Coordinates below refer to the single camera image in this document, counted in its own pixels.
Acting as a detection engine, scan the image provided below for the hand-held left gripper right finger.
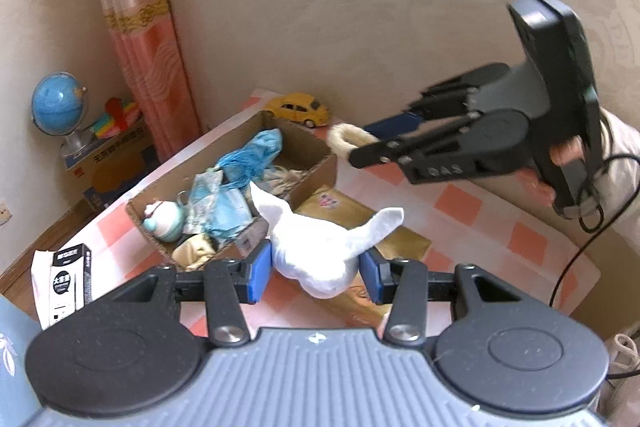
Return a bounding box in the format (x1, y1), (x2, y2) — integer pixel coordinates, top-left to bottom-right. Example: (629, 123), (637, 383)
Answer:
(358, 249), (538, 346)

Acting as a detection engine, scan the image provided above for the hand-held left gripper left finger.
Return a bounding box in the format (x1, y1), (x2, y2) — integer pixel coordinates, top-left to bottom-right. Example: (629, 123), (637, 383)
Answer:
(102, 239), (273, 349)

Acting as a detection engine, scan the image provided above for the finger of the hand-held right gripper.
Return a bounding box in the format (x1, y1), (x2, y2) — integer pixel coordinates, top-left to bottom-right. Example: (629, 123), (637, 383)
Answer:
(348, 109), (490, 170)
(364, 63), (510, 139)

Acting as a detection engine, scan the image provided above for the cream fluffy scrunchie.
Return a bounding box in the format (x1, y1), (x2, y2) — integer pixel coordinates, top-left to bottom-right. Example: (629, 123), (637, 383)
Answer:
(326, 123), (381, 160)

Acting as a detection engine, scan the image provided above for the white plastic bag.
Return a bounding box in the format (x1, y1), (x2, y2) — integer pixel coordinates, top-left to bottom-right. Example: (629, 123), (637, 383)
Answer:
(248, 181), (406, 301)

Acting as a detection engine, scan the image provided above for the beige cloth doll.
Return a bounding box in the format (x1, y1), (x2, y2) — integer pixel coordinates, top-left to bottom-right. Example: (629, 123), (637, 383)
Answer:
(172, 233), (219, 271)

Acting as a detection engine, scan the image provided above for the brown cardboard box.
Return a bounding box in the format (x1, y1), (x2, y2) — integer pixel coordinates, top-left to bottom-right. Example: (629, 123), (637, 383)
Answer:
(125, 109), (340, 268)

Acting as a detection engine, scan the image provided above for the person's right hand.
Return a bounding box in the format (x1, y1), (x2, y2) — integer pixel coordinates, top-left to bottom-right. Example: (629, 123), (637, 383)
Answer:
(547, 141), (586, 168)

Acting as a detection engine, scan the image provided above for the olive tissue pack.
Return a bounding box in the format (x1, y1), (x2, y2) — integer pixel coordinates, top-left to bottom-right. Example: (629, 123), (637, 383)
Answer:
(294, 184), (432, 333)

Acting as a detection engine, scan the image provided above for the yellow toy car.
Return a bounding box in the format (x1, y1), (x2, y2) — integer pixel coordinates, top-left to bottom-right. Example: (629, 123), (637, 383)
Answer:
(264, 93), (331, 128)

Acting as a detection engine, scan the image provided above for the pink checkered tablecloth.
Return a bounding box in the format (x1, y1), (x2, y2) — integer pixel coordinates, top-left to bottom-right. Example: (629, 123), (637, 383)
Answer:
(65, 88), (602, 344)

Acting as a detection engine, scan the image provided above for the blue printed carton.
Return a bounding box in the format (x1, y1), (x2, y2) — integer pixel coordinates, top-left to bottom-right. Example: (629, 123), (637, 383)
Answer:
(62, 117), (161, 213)

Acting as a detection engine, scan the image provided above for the black and white carton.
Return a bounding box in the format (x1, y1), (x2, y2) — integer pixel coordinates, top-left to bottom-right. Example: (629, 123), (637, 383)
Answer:
(31, 244), (94, 332)

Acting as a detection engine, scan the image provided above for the colourful plastic toy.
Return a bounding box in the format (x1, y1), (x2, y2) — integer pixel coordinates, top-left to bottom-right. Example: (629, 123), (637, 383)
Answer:
(90, 97), (144, 138)

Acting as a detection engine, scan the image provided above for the pink patterned curtain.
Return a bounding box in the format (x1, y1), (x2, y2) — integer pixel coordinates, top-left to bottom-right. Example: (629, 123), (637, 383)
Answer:
(85, 0), (203, 164)

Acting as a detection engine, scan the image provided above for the leaf patterned cloth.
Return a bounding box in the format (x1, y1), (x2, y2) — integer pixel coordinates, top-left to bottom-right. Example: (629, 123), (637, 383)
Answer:
(0, 294), (44, 414)

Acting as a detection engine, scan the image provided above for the beige cloth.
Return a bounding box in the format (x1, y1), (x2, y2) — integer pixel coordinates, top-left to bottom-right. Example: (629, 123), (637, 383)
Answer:
(601, 332), (640, 427)

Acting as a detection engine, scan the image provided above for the blue desk globe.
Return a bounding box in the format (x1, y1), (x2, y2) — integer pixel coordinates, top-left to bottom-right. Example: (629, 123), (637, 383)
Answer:
(31, 72), (90, 158)

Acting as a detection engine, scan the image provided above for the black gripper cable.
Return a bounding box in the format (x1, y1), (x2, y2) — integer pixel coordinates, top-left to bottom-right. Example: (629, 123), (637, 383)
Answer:
(550, 152), (640, 309)

